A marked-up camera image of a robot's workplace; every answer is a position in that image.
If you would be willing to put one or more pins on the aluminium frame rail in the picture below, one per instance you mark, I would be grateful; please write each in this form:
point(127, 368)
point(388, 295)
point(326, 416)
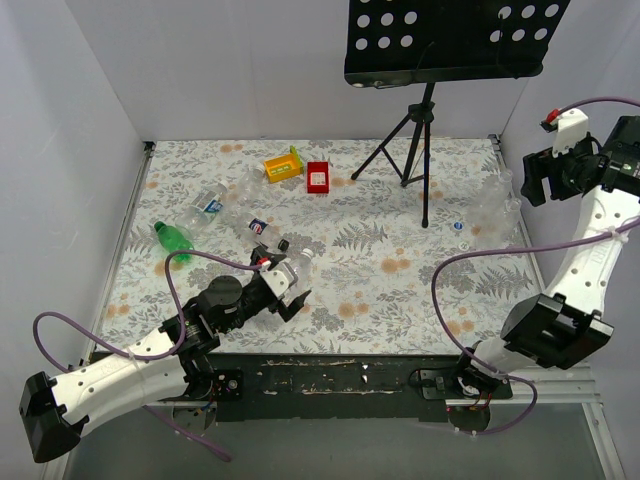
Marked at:
point(113, 385)

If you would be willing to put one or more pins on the black music stand tripod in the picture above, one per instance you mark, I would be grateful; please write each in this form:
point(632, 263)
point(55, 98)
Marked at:
point(392, 44)

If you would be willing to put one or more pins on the clear Pepsi bottle black cap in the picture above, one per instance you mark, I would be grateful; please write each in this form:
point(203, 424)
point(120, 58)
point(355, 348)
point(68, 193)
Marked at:
point(253, 229)

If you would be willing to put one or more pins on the green plastic bottle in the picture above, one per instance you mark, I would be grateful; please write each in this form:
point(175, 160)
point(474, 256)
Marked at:
point(173, 239)

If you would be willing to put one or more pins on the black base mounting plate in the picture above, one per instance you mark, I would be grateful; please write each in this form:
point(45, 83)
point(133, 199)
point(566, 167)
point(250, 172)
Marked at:
point(243, 387)

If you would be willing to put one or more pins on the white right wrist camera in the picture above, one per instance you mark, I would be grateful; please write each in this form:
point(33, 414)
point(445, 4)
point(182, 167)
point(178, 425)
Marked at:
point(570, 127)

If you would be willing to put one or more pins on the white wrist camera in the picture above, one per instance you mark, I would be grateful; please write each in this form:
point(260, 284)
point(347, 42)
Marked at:
point(570, 127)
point(279, 277)

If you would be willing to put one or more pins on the red plastic bin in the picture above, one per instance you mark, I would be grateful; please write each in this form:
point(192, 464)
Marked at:
point(317, 179)

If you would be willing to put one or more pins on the clear bottle green-blue label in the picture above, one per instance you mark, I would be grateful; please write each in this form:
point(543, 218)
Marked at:
point(208, 202)

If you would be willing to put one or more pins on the large clear bottle white cap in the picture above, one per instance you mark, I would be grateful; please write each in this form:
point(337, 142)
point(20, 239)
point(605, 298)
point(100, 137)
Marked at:
point(240, 198)

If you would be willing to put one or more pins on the large clear crumpled bottle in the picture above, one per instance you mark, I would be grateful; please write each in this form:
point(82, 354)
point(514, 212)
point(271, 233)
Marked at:
point(208, 230)

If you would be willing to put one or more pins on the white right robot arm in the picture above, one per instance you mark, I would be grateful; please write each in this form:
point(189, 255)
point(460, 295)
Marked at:
point(563, 325)

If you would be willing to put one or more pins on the yellow plastic bin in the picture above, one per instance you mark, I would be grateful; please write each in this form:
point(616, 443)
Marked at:
point(281, 168)

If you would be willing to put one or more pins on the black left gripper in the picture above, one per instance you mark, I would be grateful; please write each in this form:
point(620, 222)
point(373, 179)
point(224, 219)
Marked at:
point(259, 295)

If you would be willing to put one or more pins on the green plastic bin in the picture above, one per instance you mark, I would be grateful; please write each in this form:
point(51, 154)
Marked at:
point(296, 157)

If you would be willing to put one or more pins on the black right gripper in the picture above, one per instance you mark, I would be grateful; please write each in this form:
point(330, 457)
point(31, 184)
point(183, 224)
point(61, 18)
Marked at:
point(533, 178)

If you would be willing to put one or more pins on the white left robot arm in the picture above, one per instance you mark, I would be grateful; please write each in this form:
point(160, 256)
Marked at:
point(169, 362)

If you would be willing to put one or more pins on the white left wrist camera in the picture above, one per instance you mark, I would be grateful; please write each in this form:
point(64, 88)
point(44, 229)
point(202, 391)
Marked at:
point(279, 277)

